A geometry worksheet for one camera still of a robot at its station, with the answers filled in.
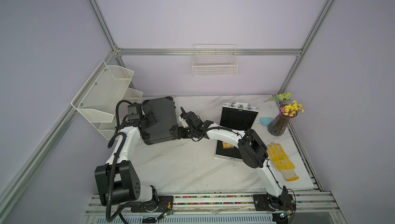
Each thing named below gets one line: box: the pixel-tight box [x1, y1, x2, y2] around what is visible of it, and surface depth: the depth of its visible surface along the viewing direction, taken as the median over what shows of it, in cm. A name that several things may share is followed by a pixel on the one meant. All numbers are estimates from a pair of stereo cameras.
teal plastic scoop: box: [259, 117, 275, 126], surface depth 109 cm
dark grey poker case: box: [141, 96, 179, 145], surface depth 101 cm
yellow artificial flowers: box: [262, 92, 305, 118], surface depth 85 cm
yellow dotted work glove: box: [266, 141, 300, 182], surface depth 88 cm
